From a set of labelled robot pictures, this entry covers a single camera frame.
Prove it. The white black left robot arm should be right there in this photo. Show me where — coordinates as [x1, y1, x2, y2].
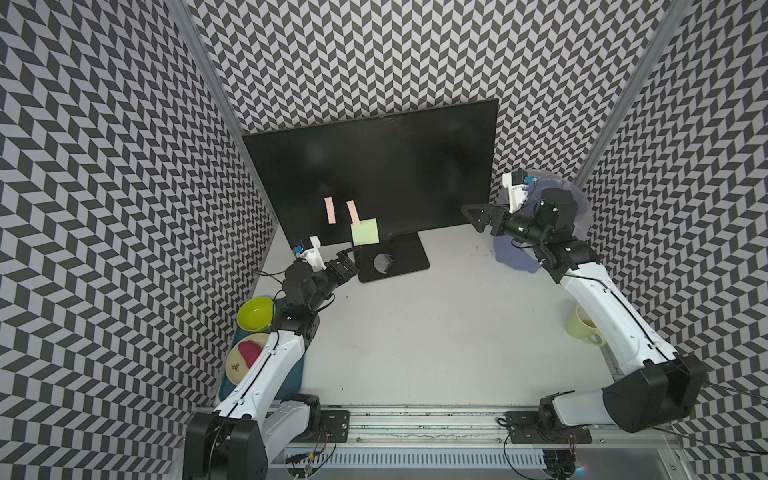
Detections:
[181, 247, 359, 479]

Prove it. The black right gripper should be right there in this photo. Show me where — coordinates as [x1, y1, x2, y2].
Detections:
[461, 201, 550, 246]

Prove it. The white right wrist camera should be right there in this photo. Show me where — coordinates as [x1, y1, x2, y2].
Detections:
[502, 170, 536, 213]

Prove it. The pink sticky strip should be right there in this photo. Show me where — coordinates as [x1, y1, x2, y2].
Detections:
[324, 197, 336, 225]
[346, 200, 360, 226]

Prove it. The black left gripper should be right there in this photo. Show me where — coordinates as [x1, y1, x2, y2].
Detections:
[307, 245, 362, 312]

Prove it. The blue bin with plastic liner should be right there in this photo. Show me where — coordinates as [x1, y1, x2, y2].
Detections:
[493, 170, 593, 273]

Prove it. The lime green bowl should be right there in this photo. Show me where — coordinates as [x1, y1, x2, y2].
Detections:
[236, 297, 274, 333]

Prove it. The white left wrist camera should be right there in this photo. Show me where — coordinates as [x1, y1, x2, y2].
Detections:
[292, 236, 326, 272]

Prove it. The black computer monitor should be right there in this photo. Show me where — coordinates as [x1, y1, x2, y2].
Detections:
[244, 99, 499, 283]

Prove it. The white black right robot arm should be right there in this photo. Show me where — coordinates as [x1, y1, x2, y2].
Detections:
[461, 186, 707, 433]

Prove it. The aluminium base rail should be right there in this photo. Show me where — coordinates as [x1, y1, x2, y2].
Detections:
[266, 405, 696, 479]

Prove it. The aluminium corner post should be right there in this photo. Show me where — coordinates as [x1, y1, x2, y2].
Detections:
[166, 0, 277, 219]
[574, 0, 693, 187]

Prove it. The green sticky note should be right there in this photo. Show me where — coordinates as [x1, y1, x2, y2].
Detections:
[350, 218, 380, 246]

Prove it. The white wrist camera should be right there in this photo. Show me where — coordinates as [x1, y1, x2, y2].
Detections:
[292, 236, 326, 272]
[502, 170, 536, 213]

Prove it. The cream plate with red centre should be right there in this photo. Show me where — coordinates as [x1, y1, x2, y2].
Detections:
[225, 333, 269, 386]

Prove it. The aluminium corner post left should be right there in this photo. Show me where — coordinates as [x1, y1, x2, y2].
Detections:
[166, 0, 277, 219]

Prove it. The aluminium corner post right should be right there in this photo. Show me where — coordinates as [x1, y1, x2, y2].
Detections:
[574, 0, 693, 187]

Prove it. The light green mug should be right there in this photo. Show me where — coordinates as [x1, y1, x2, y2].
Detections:
[565, 306, 606, 347]

